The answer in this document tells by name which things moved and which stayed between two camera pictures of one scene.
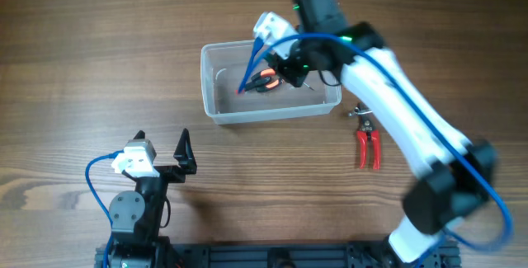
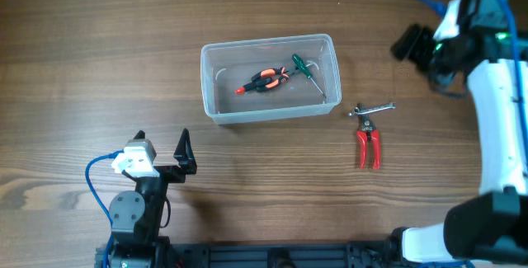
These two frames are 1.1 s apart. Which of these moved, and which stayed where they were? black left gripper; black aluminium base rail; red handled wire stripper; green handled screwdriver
Moved: green handled screwdriver
Stayed: black left gripper; black aluminium base rail; red handled wire stripper
